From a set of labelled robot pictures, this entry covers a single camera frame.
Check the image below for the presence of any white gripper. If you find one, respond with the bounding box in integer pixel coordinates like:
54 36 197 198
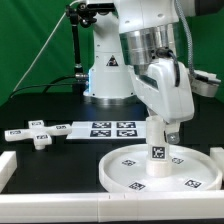
129 58 194 144

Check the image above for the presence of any white round table top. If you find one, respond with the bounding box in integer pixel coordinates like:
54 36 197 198
99 144 223 193

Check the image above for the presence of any white cross-shaped table base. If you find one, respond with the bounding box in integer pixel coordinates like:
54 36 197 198
4 120 72 150

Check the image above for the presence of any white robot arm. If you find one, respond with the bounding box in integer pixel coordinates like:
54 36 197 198
85 0 220 144

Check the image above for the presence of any white marker plate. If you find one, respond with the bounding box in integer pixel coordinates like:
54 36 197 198
67 121 146 140

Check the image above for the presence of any white right fence block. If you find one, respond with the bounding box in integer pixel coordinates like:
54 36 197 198
210 147 224 174

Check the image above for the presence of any white fence block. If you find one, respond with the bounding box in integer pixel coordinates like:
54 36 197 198
210 147 224 174
0 151 17 193

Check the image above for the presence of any white front fence bar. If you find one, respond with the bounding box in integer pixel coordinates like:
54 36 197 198
0 190 224 223

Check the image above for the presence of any white left fence block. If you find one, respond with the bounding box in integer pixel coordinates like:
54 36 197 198
0 151 17 193

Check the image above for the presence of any black cable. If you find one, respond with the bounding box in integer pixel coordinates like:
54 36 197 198
9 75 89 99

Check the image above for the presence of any white cable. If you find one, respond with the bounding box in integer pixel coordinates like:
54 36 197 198
12 0 88 93

